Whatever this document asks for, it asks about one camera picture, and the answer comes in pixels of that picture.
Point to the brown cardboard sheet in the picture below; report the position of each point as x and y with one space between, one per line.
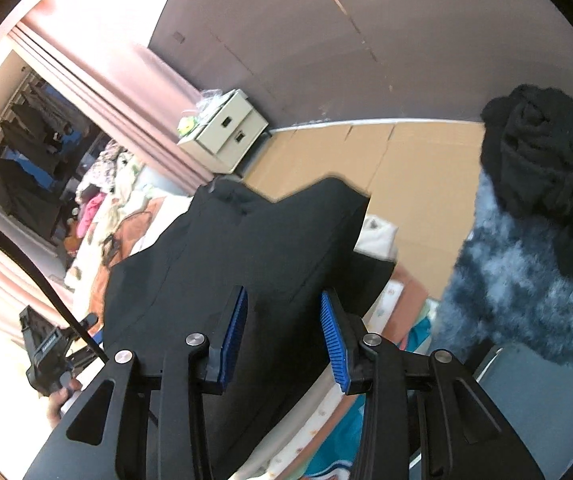
416 170

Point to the white nightstand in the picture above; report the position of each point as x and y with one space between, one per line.
226 135

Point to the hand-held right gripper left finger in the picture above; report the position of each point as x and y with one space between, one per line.
231 340

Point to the folded black garment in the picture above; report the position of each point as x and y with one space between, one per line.
374 280

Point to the small green object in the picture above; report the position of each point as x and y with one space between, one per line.
187 125

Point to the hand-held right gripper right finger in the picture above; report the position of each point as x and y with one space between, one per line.
334 345

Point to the grey fuzzy blanket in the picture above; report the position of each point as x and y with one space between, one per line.
506 280

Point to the black jacket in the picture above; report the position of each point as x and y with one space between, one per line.
266 250

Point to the crumpled black garment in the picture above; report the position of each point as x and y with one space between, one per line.
541 160

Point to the pink curtain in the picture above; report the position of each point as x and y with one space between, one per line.
131 95

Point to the clear plastic bag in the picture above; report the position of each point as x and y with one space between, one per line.
210 100

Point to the orange quilt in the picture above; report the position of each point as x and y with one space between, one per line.
99 280

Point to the white floral blanket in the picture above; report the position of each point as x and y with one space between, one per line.
311 425

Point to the pile of mixed clothes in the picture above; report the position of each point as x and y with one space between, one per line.
111 180

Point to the person's left hand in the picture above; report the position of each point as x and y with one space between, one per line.
61 402

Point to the row of hanging dark clothes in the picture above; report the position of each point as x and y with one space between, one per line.
16 185

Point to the pink garment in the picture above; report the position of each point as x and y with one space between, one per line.
89 215

